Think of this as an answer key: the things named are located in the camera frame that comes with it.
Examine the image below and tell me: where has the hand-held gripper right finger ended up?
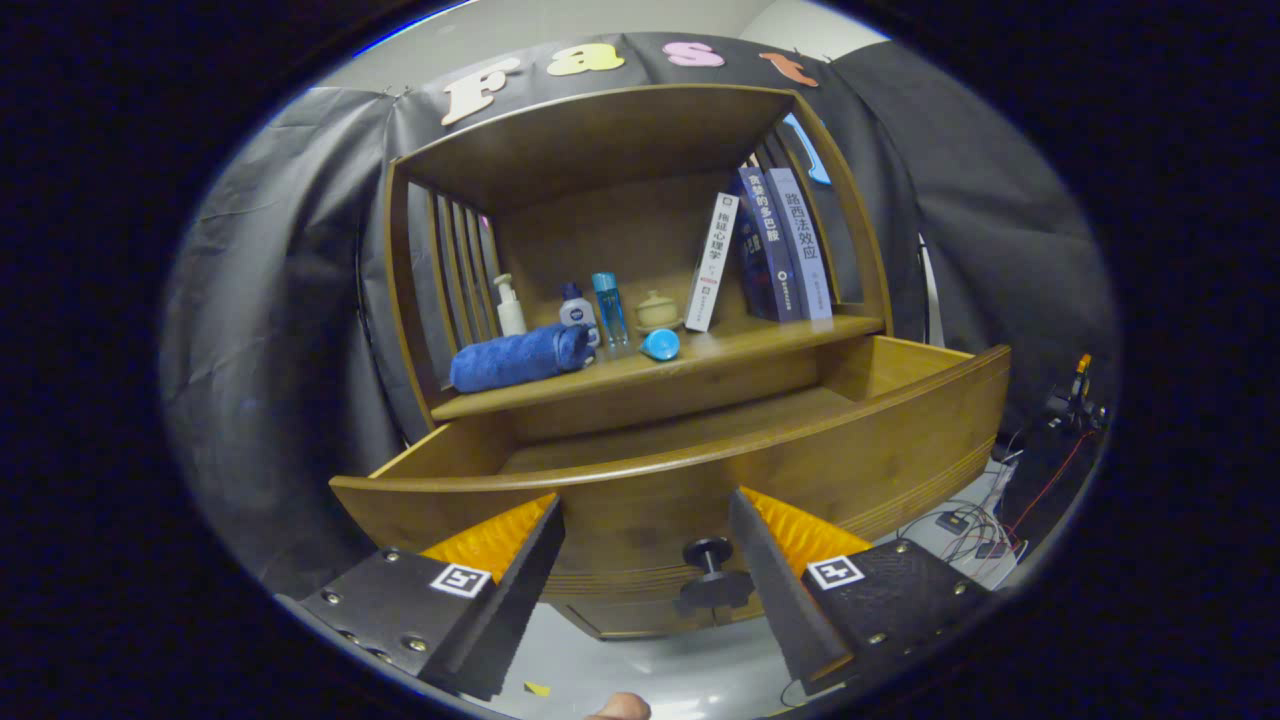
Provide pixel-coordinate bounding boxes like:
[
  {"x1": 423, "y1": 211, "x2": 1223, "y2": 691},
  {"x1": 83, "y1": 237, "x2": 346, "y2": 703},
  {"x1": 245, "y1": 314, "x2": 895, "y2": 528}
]
[{"x1": 727, "y1": 487, "x2": 996, "y2": 696}]

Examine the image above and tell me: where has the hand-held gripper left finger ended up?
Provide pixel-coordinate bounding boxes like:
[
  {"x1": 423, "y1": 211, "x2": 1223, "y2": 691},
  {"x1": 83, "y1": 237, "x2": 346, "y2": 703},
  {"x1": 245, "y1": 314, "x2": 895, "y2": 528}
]
[{"x1": 275, "y1": 492, "x2": 567, "y2": 701}]

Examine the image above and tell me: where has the wooden drawer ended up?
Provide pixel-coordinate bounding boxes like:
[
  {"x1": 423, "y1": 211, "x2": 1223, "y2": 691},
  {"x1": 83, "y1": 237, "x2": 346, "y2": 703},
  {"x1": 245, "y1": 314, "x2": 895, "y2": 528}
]
[{"x1": 328, "y1": 335, "x2": 1013, "y2": 621}]

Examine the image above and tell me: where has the wooden countertop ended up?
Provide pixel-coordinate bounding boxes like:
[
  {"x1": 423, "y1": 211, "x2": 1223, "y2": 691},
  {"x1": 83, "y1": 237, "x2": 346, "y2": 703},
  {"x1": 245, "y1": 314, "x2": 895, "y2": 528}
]
[{"x1": 430, "y1": 313, "x2": 886, "y2": 421}]

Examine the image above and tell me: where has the wooden cabinet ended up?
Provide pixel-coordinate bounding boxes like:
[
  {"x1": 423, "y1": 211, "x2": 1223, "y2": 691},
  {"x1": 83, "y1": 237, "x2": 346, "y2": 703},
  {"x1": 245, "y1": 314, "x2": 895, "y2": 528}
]
[{"x1": 380, "y1": 83, "x2": 894, "y2": 641}]

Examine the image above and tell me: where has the blue folded towel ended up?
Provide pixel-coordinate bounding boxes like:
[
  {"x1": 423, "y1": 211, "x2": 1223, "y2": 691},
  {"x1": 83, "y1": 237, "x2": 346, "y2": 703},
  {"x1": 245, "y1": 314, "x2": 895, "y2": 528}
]
[{"x1": 449, "y1": 322, "x2": 593, "y2": 394}]

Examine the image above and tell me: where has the white pump bottle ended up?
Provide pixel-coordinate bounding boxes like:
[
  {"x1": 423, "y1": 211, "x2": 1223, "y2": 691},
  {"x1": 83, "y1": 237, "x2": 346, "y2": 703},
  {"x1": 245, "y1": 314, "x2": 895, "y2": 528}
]
[{"x1": 491, "y1": 273, "x2": 528, "y2": 338}]

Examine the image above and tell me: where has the white bottle with blue cap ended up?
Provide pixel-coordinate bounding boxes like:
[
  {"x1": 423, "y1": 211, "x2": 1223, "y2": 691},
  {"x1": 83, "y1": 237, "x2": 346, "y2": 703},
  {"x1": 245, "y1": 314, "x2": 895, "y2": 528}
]
[{"x1": 558, "y1": 282, "x2": 602, "y2": 349}]

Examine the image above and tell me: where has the clear blue bottle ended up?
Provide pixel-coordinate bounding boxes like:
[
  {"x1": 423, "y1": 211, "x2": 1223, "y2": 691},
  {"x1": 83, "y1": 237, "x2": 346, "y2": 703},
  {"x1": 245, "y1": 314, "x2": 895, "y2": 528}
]
[{"x1": 590, "y1": 272, "x2": 630, "y2": 349}]

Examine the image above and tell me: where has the beige lidded teacup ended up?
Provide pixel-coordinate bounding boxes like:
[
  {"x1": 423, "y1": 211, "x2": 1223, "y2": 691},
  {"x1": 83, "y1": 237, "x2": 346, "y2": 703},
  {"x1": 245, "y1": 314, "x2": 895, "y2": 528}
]
[{"x1": 634, "y1": 290, "x2": 685, "y2": 334}]

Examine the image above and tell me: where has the dark navy book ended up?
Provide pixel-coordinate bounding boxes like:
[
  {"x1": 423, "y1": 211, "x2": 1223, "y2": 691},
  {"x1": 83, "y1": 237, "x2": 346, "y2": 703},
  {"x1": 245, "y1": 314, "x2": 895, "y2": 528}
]
[{"x1": 735, "y1": 180, "x2": 776, "y2": 321}]

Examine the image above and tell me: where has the white book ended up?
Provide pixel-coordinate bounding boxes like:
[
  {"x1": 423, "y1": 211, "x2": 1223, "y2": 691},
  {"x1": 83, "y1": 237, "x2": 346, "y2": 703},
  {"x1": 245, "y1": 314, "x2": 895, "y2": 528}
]
[{"x1": 683, "y1": 192, "x2": 741, "y2": 333}]

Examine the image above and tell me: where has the black and orange tool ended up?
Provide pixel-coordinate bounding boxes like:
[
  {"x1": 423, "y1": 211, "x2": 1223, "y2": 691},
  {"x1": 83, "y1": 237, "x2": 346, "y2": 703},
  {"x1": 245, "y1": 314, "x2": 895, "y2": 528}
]
[{"x1": 1045, "y1": 353, "x2": 1109, "y2": 433}]

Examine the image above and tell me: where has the blue spine book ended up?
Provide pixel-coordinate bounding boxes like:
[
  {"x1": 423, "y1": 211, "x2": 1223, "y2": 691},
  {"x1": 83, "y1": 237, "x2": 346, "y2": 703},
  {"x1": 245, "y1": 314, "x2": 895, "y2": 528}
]
[{"x1": 738, "y1": 165, "x2": 804, "y2": 324}]

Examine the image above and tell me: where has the lilac grey book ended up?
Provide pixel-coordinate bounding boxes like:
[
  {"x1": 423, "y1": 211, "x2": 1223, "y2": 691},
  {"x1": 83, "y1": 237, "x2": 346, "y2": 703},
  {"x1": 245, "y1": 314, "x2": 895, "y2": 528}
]
[{"x1": 765, "y1": 167, "x2": 834, "y2": 322}]

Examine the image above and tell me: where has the black backdrop cloth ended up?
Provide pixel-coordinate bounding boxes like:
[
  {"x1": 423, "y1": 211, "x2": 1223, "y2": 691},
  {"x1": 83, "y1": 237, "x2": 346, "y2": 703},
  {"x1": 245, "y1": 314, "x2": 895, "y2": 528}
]
[{"x1": 160, "y1": 30, "x2": 1116, "y2": 601}]

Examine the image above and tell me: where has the tangle of floor cables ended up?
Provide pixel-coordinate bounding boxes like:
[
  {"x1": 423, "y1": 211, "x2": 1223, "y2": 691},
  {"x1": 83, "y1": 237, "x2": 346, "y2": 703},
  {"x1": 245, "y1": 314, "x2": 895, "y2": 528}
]
[{"x1": 895, "y1": 430, "x2": 1096, "y2": 591}]

